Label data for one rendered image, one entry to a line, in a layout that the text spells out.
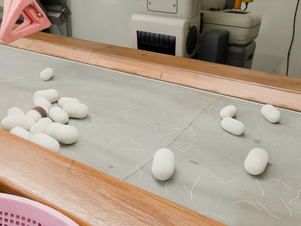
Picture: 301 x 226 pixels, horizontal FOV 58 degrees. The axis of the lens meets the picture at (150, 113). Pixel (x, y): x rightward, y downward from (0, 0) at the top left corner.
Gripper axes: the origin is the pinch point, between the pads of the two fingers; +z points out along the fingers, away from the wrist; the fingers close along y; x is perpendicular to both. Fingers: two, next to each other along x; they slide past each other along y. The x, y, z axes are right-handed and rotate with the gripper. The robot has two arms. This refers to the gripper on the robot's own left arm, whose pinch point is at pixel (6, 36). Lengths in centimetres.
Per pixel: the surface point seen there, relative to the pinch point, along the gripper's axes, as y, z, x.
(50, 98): 9.5, 5.4, 5.0
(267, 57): 22, -136, 160
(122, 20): -121, -146, 156
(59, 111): 15.0, 7.7, 2.1
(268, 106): 38.0, -6.4, 12.8
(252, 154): 38.2, 4.6, 3.9
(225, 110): 33.0, -2.8, 10.4
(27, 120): 13.9, 10.8, -0.4
